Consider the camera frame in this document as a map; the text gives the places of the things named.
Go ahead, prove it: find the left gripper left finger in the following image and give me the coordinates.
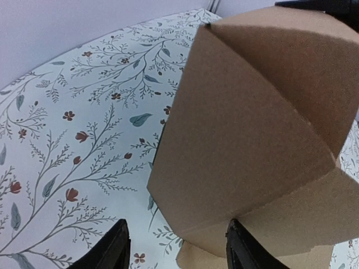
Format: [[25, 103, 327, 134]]
[[68, 219, 131, 269]]

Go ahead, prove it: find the right aluminium frame post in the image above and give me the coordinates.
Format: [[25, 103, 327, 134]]
[[206, 0, 221, 13]]

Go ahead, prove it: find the brown cardboard box sheet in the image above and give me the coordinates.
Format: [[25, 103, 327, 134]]
[[148, 6, 358, 268]]

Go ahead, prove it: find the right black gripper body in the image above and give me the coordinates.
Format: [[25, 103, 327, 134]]
[[275, 0, 358, 25]]

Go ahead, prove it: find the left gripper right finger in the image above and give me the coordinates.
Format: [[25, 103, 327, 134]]
[[225, 219, 283, 269]]

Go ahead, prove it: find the floral patterned table mat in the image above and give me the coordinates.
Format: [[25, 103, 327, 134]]
[[1, 10, 358, 268]]

